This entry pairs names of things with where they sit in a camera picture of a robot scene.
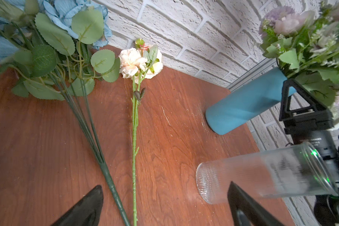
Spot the blue ceramic vase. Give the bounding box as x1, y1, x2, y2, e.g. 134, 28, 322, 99
205, 68, 287, 135

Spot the small pink rose stem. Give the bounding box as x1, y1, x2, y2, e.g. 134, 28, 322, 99
119, 38, 163, 226

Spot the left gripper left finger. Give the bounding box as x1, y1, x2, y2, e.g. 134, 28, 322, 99
52, 185, 104, 226

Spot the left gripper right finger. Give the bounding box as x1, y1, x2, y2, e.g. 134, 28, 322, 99
228, 182, 283, 226

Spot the dusty blue hydrangea flower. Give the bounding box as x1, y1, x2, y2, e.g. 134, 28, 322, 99
0, 1, 130, 225

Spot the pink white hydrangea bouquet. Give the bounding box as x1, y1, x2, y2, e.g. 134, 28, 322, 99
259, 2, 339, 117

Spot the clear ribbed glass vase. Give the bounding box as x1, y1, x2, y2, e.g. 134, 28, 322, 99
195, 142, 339, 204

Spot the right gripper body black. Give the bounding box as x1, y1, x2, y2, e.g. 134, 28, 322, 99
282, 108, 339, 226

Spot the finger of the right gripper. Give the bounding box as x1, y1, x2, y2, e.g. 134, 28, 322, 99
279, 79, 328, 121

